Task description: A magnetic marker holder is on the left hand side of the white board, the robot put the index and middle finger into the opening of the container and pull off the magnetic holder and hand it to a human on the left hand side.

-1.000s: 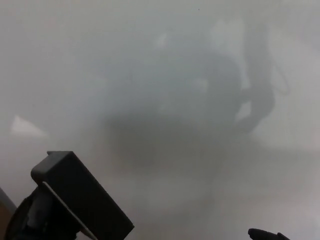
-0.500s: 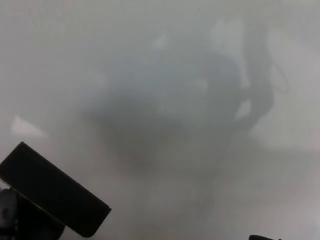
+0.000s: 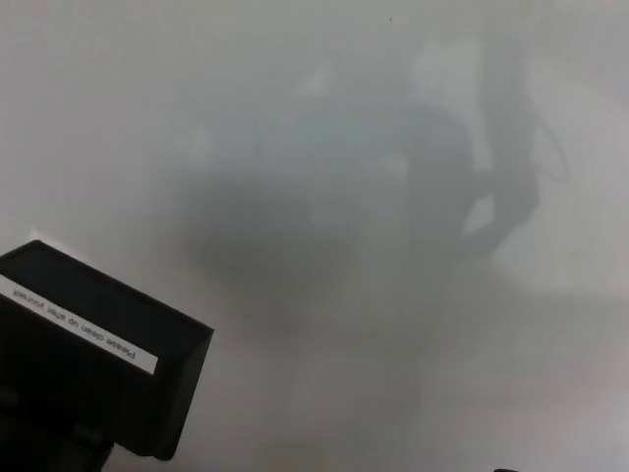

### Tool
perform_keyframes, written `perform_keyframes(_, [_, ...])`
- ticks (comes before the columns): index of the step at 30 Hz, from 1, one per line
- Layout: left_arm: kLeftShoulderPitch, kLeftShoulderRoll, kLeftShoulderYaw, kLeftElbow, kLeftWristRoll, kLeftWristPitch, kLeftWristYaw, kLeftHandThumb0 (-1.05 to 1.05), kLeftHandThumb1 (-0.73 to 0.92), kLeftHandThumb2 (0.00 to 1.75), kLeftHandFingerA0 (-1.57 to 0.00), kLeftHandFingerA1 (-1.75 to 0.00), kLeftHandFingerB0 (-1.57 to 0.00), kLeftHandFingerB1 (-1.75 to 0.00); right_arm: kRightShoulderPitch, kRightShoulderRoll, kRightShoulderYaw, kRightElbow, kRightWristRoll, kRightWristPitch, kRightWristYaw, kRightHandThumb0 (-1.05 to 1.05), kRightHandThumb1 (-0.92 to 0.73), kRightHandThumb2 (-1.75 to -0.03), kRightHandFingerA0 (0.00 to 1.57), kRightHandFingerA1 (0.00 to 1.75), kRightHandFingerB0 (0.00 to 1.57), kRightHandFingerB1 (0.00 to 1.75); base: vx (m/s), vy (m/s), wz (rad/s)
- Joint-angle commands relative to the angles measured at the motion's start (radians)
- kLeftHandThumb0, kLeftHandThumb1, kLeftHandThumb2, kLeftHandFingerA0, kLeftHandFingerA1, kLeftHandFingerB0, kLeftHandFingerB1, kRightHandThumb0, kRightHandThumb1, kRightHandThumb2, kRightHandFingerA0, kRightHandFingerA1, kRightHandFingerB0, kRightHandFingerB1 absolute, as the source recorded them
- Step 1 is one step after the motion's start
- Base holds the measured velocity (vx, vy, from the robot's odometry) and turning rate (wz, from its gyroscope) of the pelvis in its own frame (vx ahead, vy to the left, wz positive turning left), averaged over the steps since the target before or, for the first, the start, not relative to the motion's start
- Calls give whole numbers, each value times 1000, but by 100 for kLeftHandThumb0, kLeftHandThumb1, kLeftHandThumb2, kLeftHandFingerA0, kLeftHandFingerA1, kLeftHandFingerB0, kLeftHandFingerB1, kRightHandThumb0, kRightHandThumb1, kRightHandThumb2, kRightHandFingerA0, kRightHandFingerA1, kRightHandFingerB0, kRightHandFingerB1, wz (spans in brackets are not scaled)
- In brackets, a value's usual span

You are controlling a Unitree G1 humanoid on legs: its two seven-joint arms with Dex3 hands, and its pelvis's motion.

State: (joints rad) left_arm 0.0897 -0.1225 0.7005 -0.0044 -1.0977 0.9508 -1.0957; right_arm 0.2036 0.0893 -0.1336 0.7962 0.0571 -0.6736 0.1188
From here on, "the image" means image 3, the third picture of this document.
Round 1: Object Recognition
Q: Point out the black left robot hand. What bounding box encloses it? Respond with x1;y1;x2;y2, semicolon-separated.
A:
0;387;117;472

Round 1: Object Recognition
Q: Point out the black magnetic marker holder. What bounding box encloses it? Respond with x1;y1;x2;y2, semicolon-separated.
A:
0;239;215;462

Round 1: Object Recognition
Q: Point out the white whiteboard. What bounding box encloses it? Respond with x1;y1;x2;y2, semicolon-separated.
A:
0;0;629;472

